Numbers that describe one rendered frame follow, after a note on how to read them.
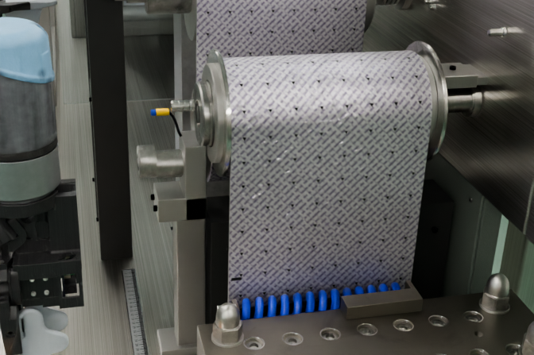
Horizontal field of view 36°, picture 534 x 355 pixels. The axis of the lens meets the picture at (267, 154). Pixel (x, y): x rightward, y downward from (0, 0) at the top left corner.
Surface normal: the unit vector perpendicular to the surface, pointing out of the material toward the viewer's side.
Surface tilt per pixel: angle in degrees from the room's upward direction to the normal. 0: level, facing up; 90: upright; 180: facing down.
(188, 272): 90
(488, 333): 0
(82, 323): 0
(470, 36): 90
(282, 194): 90
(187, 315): 90
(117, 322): 0
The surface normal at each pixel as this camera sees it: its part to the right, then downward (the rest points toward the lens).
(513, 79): -0.97, 0.07
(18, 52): 0.56, 0.32
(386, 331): 0.04, -0.91
